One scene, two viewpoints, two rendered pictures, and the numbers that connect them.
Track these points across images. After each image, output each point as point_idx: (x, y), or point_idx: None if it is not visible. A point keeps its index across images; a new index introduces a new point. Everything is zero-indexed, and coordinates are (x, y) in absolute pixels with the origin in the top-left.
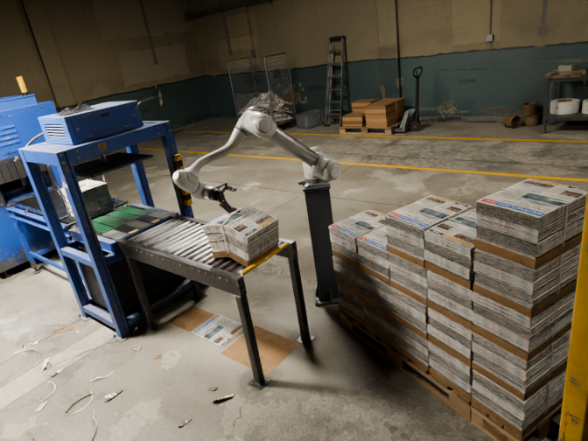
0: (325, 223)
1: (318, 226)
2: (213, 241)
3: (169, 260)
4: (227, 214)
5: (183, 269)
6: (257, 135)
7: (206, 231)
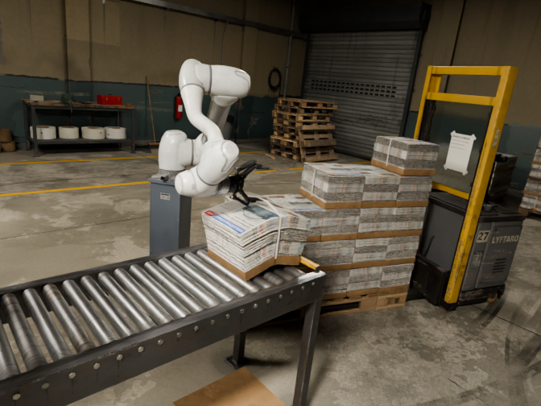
0: (186, 225)
1: (183, 230)
2: (255, 250)
3: (198, 326)
4: (231, 213)
5: (229, 324)
6: (234, 97)
7: (248, 239)
